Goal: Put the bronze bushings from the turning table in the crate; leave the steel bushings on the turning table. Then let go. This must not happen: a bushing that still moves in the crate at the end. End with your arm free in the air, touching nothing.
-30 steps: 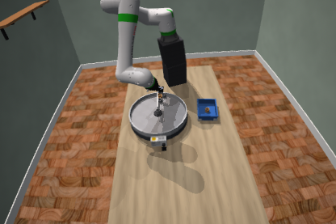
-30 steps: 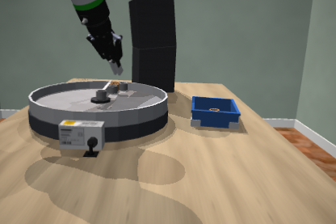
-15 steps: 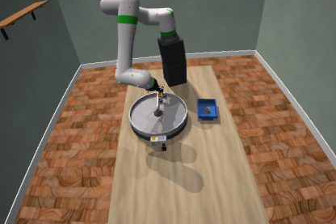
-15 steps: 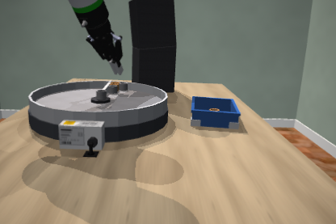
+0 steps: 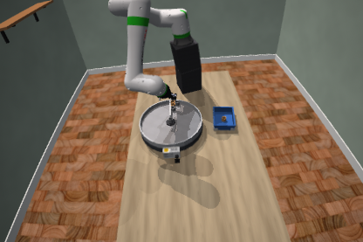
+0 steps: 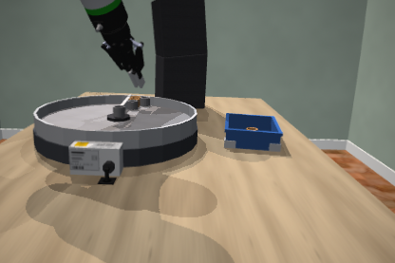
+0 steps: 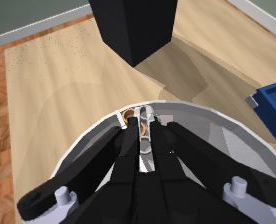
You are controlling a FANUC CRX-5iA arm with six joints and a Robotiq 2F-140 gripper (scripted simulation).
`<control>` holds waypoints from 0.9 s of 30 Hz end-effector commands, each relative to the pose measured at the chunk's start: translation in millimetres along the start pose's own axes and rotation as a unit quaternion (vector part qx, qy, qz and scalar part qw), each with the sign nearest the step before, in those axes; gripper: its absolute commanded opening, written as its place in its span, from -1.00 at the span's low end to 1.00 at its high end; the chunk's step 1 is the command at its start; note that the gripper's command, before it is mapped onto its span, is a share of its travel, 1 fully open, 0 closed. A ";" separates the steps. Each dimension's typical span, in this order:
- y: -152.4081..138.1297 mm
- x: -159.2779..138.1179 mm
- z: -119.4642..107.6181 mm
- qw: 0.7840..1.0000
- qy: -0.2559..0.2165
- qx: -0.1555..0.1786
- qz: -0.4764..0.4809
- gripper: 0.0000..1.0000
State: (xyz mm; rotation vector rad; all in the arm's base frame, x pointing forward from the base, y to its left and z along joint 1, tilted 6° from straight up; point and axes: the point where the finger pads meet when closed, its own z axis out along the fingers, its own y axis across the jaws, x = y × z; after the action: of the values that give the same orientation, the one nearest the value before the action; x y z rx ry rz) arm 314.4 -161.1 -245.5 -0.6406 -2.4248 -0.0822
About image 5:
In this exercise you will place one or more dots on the blue open crate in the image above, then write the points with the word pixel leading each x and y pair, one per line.
pixel 218 113

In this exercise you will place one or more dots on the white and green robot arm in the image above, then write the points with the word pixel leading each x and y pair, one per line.
pixel 139 13

